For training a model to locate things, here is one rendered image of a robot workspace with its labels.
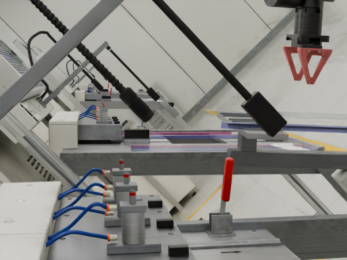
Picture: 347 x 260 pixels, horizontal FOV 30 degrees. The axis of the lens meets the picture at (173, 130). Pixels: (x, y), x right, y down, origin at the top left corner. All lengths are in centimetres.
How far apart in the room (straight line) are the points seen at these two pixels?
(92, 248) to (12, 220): 10
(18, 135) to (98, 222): 93
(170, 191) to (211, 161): 364
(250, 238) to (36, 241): 39
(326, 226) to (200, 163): 77
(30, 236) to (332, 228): 52
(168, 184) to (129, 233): 473
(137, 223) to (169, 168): 110
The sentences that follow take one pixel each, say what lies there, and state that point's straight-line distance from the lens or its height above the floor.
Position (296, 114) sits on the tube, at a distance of 138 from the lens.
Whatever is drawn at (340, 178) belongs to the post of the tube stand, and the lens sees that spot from 130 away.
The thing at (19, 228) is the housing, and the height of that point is 125.
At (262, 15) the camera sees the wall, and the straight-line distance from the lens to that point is 864.
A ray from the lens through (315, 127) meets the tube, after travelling 115.
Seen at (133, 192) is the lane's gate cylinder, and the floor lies 120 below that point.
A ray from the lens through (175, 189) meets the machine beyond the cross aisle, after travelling 535.
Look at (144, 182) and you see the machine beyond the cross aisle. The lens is 531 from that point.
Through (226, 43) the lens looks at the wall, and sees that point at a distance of 850.
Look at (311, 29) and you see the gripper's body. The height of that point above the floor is 106.
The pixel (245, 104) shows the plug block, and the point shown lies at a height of 118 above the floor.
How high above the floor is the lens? 131
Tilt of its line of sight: 9 degrees down
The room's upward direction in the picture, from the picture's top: 44 degrees counter-clockwise
